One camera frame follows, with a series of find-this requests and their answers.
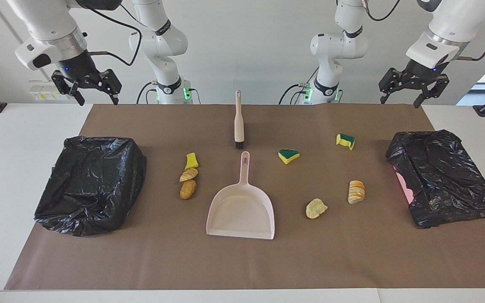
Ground black base cable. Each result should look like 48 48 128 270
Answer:
136 81 159 104
278 83 310 104

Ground brown paper table mat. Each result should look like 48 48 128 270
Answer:
5 104 485 291

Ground brown toy bread roll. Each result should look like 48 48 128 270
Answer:
180 180 197 200

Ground notched green yellow sponge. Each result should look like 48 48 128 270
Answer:
336 133 356 151

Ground striped toy croissant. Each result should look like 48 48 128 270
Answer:
348 180 365 205

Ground heart-shaped green yellow sponge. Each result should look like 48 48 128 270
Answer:
278 149 300 165

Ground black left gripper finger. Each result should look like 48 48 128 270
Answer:
378 68 407 104
413 75 450 109

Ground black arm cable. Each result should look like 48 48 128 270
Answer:
76 4 143 66
362 0 485 61

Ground white wall socket box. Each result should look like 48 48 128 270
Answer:
29 80 69 101

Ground black trash bag lined bin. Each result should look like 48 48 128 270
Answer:
34 136 147 237

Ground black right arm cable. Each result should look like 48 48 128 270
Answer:
76 4 143 66

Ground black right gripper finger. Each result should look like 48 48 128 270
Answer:
99 69 122 105
52 71 85 106

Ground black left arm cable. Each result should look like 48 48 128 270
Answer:
362 0 485 61

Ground black trash bag pink bin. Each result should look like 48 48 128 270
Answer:
386 129 485 229

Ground pale pink plastic dustpan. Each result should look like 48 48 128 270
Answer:
206 151 275 240

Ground pale yellow toy bread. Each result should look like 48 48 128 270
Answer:
306 198 328 219

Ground beige hand brush black bristles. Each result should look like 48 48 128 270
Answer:
234 90 245 150

